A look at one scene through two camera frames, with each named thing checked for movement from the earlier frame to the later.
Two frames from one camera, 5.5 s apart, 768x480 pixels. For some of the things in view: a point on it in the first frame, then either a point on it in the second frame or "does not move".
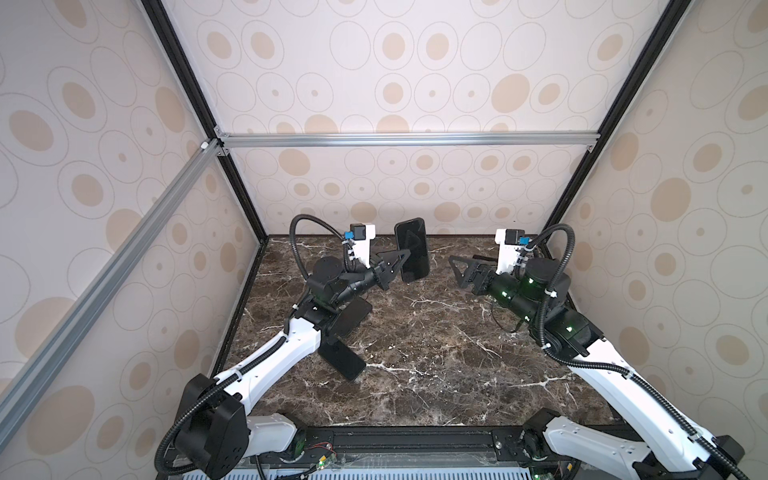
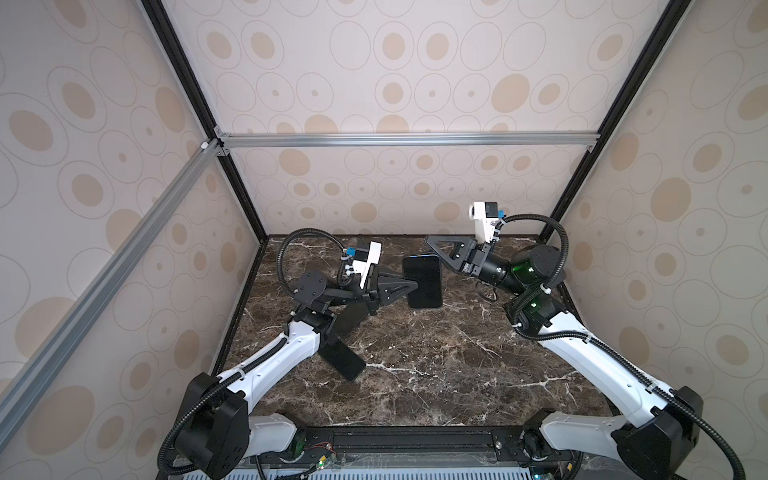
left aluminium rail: (41, 361) does not move
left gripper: (385, 274) to (377, 292)
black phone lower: (342, 359) does not move
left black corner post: (170, 38) does not move
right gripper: (488, 270) to (471, 258)
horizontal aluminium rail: (406, 140) does not move
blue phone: (411, 236) to (426, 271)
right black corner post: (633, 83) does not move
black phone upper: (350, 317) does not move
